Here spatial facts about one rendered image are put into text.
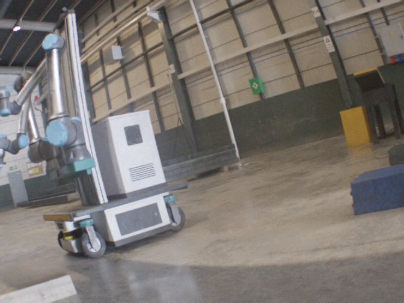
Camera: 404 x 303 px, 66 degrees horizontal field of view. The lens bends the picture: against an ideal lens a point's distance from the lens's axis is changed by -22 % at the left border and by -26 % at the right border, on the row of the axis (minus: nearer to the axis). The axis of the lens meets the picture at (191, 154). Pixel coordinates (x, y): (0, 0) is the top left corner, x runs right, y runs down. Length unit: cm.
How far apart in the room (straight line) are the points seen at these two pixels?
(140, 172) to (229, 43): 990
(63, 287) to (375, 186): 149
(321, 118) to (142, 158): 821
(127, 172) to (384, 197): 166
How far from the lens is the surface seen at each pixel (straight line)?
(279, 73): 1120
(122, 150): 254
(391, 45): 947
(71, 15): 283
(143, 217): 248
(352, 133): 570
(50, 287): 163
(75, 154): 234
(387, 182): 172
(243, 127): 1193
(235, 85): 1215
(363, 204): 179
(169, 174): 751
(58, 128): 219
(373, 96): 505
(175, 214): 272
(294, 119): 1089
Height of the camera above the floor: 48
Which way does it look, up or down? level
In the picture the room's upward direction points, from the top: 14 degrees counter-clockwise
